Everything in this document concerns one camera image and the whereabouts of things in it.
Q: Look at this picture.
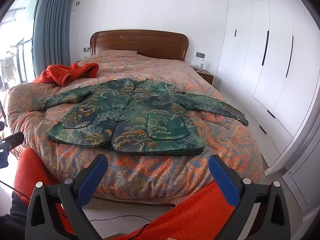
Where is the orange fleece garment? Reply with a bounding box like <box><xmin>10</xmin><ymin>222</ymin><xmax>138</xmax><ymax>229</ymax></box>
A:
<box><xmin>32</xmin><ymin>62</ymin><xmax>100</xmax><ymax>87</ymax></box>

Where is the wooden headboard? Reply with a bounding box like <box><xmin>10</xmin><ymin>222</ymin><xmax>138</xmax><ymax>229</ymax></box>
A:
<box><xmin>89</xmin><ymin>29</ymin><xmax>189</xmax><ymax>62</ymax></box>

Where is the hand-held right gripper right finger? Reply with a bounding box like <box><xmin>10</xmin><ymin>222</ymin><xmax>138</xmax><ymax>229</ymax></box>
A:
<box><xmin>209</xmin><ymin>154</ymin><xmax>294</xmax><ymax>240</ymax></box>

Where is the white wardrobe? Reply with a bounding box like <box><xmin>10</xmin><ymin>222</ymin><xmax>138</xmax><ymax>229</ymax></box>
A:
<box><xmin>216</xmin><ymin>0</ymin><xmax>318</xmax><ymax>175</ymax></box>

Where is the orange paisley duvet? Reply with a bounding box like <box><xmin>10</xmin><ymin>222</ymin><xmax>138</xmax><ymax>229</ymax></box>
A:
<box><xmin>6</xmin><ymin>50</ymin><xmax>265</xmax><ymax>207</ymax></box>

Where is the white door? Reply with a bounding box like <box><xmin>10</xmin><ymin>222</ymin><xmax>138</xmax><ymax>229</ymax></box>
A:
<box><xmin>282</xmin><ymin>120</ymin><xmax>320</xmax><ymax>217</ymax></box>

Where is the green patterned padded jacket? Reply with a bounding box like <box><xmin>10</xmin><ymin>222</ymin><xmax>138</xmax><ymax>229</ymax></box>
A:
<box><xmin>32</xmin><ymin>78</ymin><xmax>249</xmax><ymax>156</ymax></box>

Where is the grey-blue curtain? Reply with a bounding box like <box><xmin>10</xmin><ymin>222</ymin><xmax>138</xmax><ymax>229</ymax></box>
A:
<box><xmin>33</xmin><ymin>0</ymin><xmax>75</xmax><ymax>84</ymax></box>

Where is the hanging laundry outside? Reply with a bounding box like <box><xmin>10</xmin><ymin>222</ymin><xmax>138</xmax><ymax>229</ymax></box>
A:
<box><xmin>0</xmin><ymin>51</ymin><xmax>17</xmax><ymax>83</ymax></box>

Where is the black floor cable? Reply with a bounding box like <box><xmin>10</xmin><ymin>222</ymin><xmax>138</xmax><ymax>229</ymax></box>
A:
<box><xmin>89</xmin><ymin>216</ymin><xmax>152</xmax><ymax>238</ymax></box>

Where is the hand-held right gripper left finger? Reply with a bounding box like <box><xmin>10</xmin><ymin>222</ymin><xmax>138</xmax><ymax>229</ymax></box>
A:
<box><xmin>25</xmin><ymin>154</ymin><xmax>108</xmax><ymax>240</ymax></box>

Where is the large window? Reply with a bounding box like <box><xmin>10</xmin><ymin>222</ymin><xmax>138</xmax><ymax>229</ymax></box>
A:
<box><xmin>0</xmin><ymin>0</ymin><xmax>42</xmax><ymax>90</ymax></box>

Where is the paisley pillow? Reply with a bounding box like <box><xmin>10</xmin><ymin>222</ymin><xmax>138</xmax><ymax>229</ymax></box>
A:
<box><xmin>94</xmin><ymin>49</ymin><xmax>138</xmax><ymax>58</ymax></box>

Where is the person's left forearm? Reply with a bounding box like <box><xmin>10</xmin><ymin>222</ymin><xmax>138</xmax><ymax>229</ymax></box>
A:
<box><xmin>0</xmin><ymin>191</ymin><xmax>32</xmax><ymax>240</ymax></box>

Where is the wooden nightstand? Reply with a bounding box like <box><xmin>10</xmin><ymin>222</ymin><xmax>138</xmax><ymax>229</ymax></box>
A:
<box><xmin>191</xmin><ymin>64</ymin><xmax>214</xmax><ymax>85</ymax></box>

